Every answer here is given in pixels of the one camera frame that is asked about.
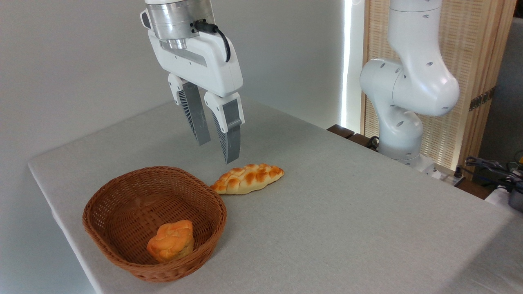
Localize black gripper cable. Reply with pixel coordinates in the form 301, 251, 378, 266
191, 19, 232, 63

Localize metal screen hinge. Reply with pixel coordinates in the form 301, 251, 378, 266
469, 87, 496, 111

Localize dark wooden furniture piece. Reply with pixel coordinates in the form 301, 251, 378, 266
326, 124, 380, 152

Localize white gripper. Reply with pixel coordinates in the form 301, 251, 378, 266
148, 30, 246, 165

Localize long braided bread loaf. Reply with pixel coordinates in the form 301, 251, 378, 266
210, 164, 284, 195

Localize wooden slatted folding screen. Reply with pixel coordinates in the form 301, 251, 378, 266
361, 0, 518, 181

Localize black cable bundle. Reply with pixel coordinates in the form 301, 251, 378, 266
454, 156, 523, 193

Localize grey tablecloth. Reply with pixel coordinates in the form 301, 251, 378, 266
28, 97, 523, 294

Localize small round bread bun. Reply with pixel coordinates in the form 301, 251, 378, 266
147, 220, 195, 263

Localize brown wicker basket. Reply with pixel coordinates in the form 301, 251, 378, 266
83, 166, 227, 283

